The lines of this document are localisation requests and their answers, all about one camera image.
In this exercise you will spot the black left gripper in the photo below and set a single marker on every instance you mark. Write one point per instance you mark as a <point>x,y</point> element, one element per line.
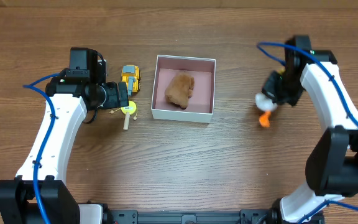
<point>123,95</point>

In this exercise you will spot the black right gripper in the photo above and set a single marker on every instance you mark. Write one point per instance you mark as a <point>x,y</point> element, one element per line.
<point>270,88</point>

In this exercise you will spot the white orange plush duck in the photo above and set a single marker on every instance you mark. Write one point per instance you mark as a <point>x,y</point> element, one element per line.
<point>267,106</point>

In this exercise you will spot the yellow grey toy truck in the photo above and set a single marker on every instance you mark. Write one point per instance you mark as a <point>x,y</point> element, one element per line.
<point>131,75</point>

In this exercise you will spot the brown plush toy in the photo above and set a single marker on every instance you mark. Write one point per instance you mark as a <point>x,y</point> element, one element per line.
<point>180,90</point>

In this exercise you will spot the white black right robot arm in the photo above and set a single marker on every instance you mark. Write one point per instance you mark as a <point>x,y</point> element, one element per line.
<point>332,167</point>

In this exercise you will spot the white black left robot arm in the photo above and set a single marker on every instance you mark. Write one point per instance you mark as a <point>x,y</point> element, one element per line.
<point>38,193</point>

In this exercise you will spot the yellow wooden rattle drum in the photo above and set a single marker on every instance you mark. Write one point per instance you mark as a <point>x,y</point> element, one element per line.
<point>128,111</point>

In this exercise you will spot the white box pink interior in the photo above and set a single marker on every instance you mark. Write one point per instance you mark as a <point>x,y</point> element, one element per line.
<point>201,105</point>

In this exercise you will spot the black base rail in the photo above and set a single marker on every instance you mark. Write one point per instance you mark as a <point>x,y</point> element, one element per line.
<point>244,216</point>

